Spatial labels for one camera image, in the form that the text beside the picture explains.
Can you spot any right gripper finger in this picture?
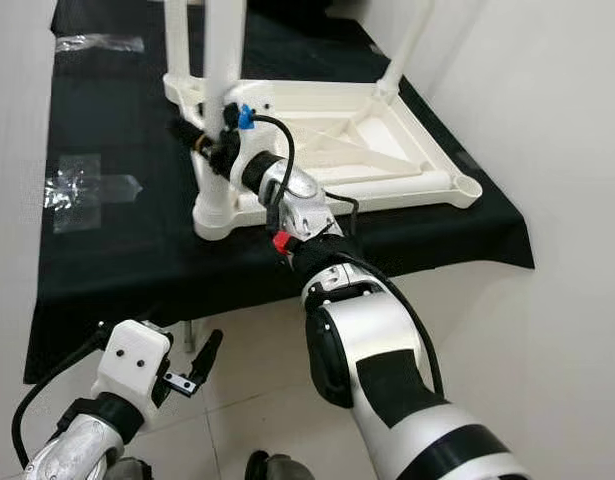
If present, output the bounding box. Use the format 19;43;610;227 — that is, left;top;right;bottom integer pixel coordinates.
169;118;213;152

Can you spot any white plastic table leg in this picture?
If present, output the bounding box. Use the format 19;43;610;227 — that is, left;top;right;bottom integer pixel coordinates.
197;0;248;216
164;0;190;86
377;0;436;101

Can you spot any white plastic children table top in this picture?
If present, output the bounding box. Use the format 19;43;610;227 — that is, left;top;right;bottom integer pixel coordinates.
162;72;485;241

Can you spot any black table cloth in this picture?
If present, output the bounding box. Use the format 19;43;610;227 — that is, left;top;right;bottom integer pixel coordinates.
24;0;536;386

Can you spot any dark robot left foot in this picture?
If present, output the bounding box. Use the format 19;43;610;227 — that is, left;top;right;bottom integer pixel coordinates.
107;457;156;480

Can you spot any dark robot foot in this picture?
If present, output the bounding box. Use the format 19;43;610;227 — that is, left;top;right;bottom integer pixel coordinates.
107;457;156;480
242;452;318;480

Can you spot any clear tape patch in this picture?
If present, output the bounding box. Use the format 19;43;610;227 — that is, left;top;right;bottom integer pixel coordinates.
55;35;145;53
44;155;143;233

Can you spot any dark robot right foot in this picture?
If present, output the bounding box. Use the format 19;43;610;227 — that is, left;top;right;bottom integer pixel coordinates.
242;452;318;480

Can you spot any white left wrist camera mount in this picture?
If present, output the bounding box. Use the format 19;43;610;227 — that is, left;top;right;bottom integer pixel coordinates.
92;320;173;401

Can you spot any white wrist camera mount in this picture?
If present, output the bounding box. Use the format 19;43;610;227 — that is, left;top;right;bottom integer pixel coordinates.
92;320;173;401
227;82;278;186

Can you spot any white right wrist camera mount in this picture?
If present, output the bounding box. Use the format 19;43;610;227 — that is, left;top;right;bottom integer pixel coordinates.
227;82;278;186

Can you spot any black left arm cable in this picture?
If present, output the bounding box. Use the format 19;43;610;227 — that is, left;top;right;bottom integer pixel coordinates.
10;335;108;471

